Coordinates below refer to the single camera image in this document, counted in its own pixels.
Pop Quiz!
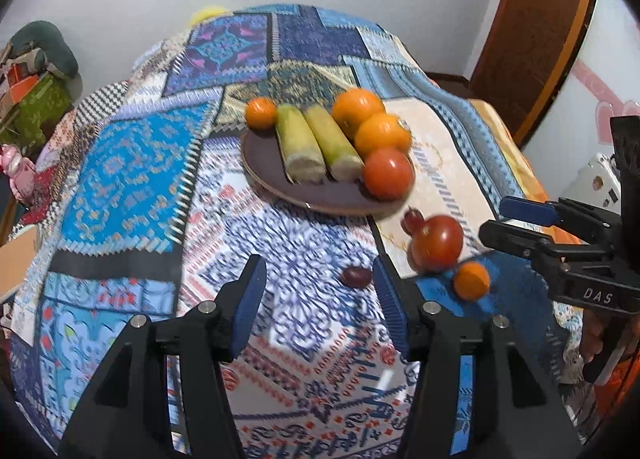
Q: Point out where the small orange tangerine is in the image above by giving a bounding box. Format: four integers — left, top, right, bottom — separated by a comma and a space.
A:
244, 97, 278, 131
452, 261, 491, 302

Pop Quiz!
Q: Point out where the red tomato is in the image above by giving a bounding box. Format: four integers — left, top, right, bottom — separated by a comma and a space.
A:
409, 214, 464, 273
362, 147, 416, 201

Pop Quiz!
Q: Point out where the small dark red plum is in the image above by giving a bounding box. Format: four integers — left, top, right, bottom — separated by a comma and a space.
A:
400, 208, 425, 236

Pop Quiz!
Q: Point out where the dark purple plum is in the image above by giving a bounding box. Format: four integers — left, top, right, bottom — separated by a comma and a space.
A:
340, 266, 372, 290

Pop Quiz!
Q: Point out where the person's right hand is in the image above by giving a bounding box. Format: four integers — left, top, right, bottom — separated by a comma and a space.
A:
579, 309, 640, 363

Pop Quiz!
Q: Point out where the red tomato on plate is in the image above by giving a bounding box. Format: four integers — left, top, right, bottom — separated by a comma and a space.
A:
362, 147, 416, 201

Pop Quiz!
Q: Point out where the white sliding wardrobe door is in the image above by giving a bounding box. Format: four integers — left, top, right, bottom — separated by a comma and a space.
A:
524, 0, 639, 198

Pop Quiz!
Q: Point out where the large orange front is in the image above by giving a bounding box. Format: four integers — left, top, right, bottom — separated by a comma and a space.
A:
354, 112, 412, 159

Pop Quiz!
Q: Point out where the large orange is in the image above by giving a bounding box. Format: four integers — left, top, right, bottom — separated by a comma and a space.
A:
331, 88, 386, 140
354, 112, 412, 159

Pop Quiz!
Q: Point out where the right corn cob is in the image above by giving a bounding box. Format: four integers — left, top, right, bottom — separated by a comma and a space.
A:
304, 105, 363, 182

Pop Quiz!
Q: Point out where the corn cob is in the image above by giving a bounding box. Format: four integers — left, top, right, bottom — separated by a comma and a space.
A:
304, 105, 363, 182
276, 104, 326, 184

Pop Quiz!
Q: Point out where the brown wooden door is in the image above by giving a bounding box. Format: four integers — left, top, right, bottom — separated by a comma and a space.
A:
470, 0, 596, 146

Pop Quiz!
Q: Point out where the large orange back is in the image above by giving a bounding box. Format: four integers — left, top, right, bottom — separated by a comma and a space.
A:
331, 88, 386, 140

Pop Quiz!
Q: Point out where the left corn cob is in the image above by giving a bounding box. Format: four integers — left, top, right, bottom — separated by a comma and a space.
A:
276, 104, 326, 184

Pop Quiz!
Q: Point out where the blue patchwork bedspread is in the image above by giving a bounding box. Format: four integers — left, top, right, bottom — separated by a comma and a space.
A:
10, 4, 582, 458

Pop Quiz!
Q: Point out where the dark brown round plate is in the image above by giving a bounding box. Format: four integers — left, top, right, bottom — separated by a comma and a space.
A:
240, 130, 407, 216

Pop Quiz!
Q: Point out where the pink plush rabbit toy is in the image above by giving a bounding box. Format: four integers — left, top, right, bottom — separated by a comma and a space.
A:
1, 144, 36, 206

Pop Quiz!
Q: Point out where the small orange tangerine on plate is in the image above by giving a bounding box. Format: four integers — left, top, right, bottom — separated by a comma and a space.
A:
244, 97, 278, 131

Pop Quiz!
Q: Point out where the green patterned storage box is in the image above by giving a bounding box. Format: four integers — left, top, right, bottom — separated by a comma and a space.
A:
12, 74, 72, 152

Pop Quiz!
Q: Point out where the yellow plush object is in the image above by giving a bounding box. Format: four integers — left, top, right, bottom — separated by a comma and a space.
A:
190, 5, 229, 28

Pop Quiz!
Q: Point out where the grey green plush toy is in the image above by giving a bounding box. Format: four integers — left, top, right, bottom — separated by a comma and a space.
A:
8, 20, 78, 81

